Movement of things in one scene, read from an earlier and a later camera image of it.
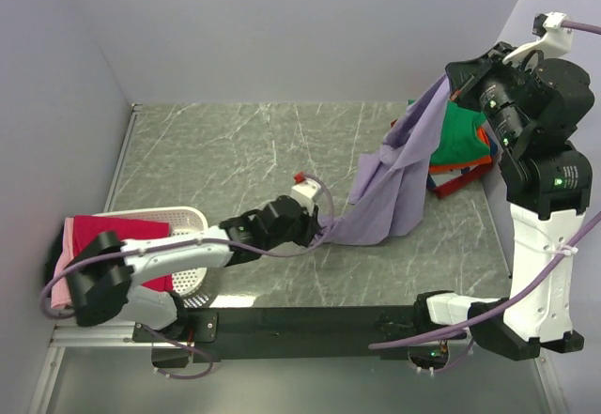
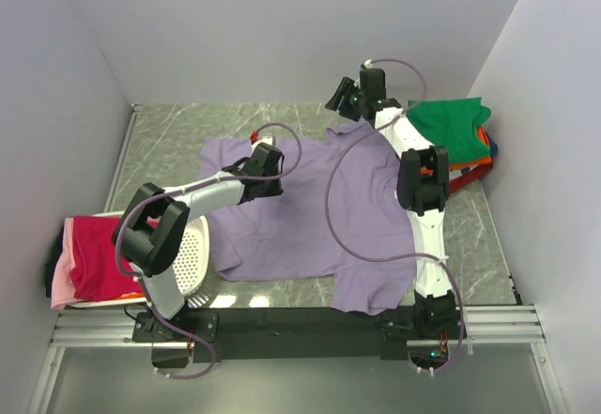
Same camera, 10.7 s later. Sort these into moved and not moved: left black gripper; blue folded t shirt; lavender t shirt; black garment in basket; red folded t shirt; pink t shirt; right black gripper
Moved: lavender t shirt; left black gripper; right black gripper
Not moved: blue folded t shirt; red folded t shirt; black garment in basket; pink t shirt
